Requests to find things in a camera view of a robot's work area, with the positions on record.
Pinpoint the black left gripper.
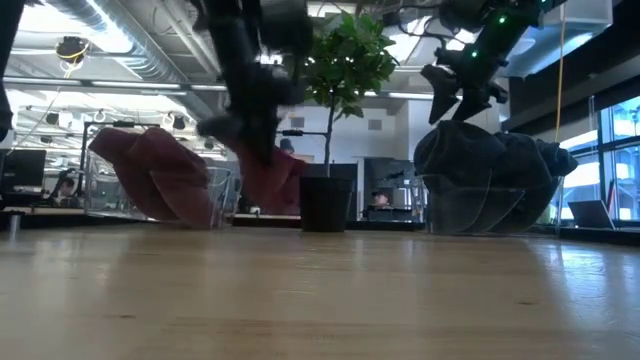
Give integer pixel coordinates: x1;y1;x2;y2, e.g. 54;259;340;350
197;49;309;166

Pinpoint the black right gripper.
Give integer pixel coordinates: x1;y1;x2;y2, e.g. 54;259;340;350
420;44;509;126

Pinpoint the maroon corduroy baseball cap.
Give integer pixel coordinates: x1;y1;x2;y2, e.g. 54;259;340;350
142;127;217;229
88;127;174;221
227;134;309;216

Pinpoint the dark blue denim baseball cap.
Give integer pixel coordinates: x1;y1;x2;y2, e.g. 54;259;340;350
413;119;506;234
492;132;580;234

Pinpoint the clear plastic bin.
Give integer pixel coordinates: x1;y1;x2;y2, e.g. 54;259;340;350
82;149;242;230
424;172;564;236

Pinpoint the green plant in black pot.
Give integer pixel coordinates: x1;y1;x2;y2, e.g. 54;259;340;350
298;12;400;234

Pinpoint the person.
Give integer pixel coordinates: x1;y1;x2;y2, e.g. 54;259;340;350
370;189;394;209
49;172;81;209

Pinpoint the grey laptop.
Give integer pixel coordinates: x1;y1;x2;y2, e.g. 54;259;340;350
567;199;617;230

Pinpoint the black monitor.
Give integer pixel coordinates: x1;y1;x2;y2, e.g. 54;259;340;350
0;148;47;194

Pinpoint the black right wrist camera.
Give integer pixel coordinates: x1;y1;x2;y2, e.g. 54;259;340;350
438;0;494;32

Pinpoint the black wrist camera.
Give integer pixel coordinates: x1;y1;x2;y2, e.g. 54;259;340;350
438;0;494;32
259;0;315;54

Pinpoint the yellow hanging cable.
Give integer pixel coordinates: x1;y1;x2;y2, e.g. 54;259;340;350
553;0;567;144

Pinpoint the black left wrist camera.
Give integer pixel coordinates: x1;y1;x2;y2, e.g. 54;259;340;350
259;0;315;54

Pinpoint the silver air duct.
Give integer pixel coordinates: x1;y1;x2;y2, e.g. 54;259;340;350
49;0;221;84

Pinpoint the black aluminium frame rail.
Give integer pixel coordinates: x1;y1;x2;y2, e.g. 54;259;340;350
0;212;640;246

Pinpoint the black yellow ceiling cable reel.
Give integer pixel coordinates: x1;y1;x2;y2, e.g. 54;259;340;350
54;35;91;65

